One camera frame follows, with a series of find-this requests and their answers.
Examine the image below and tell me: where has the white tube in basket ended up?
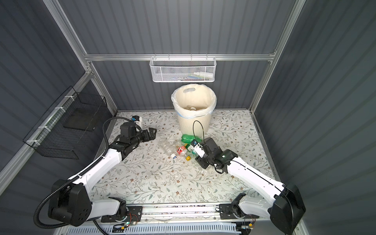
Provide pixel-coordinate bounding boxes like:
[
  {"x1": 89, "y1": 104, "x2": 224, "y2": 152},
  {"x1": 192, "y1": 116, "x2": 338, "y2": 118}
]
[{"x1": 194, "y1": 72, "x2": 214, "y2": 79}]

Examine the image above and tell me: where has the small green bottle yellow cap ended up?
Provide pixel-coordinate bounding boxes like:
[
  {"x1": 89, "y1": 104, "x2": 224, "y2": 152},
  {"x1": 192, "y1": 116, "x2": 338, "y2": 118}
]
[{"x1": 185, "y1": 145, "x2": 198, "y2": 161}]

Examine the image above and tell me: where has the white wire mesh basket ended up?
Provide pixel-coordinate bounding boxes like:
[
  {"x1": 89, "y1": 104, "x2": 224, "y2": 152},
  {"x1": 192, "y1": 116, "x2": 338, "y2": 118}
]
[{"x1": 149, "y1": 58, "x2": 217, "y2": 83}]

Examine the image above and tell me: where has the black wire mesh basket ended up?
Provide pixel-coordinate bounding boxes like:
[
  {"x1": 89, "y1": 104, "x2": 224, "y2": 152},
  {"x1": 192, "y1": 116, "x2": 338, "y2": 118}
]
[{"x1": 23, "y1": 90, "x2": 108, "y2": 160}]

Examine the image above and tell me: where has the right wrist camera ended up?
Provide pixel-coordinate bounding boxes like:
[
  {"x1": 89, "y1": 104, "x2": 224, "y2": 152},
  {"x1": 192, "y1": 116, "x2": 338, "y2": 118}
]
[{"x1": 191, "y1": 139, "x2": 205, "y2": 158}]

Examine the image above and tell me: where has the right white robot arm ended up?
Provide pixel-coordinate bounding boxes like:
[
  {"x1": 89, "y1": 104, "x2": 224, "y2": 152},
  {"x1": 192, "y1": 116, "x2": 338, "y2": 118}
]
[{"x1": 191, "y1": 138, "x2": 306, "y2": 235}]

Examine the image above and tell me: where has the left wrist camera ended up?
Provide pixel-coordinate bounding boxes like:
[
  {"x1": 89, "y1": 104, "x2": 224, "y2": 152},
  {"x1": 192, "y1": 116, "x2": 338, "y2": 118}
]
[{"x1": 131, "y1": 115, "x2": 143, "y2": 128}]

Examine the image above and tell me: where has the large green soda bottle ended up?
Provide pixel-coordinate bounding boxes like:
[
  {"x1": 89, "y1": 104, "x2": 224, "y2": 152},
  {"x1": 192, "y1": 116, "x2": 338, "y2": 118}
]
[{"x1": 181, "y1": 134, "x2": 196, "y2": 144}]

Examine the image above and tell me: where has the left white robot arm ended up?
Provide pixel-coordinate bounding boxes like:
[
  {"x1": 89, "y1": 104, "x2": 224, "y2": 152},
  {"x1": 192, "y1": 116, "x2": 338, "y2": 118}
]
[{"x1": 33, "y1": 118, "x2": 157, "y2": 229}]

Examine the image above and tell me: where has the red label cola bottle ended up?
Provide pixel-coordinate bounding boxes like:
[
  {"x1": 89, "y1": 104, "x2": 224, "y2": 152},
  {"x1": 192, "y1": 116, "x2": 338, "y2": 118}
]
[{"x1": 177, "y1": 146, "x2": 188, "y2": 156}]

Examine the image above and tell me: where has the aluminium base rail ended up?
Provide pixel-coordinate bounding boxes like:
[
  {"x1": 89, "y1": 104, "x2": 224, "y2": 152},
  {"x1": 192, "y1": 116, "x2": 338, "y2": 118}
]
[{"x1": 85, "y1": 201, "x2": 299, "y2": 225}]

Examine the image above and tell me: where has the cream plastic waste bin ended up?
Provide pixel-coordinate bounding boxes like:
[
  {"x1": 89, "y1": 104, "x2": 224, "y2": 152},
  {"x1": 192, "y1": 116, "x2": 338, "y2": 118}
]
[{"x1": 171, "y1": 83, "x2": 217, "y2": 138}]

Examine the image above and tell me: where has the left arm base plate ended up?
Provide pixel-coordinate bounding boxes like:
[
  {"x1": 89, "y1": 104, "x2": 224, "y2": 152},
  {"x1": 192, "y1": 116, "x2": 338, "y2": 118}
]
[{"x1": 101, "y1": 206, "x2": 143, "y2": 223}]

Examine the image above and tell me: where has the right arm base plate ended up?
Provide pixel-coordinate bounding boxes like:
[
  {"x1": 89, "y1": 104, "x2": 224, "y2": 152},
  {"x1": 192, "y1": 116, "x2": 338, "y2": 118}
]
[{"x1": 215, "y1": 204, "x2": 259, "y2": 220}]

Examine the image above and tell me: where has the white cable duct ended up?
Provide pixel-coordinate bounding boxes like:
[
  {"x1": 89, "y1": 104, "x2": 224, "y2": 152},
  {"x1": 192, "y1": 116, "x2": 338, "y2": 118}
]
[{"x1": 66, "y1": 222, "x2": 241, "y2": 235}]

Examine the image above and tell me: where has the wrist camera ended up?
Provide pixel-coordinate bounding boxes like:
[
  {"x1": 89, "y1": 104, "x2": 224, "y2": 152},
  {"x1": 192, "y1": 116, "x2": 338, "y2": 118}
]
[
  {"x1": 131, "y1": 115, "x2": 143, "y2": 128},
  {"x1": 191, "y1": 139, "x2": 205, "y2": 158}
]

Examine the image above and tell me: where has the clear bottle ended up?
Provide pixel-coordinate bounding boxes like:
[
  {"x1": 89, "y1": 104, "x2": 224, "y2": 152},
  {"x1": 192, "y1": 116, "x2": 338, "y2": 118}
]
[{"x1": 158, "y1": 139, "x2": 177, "y2": 159}]

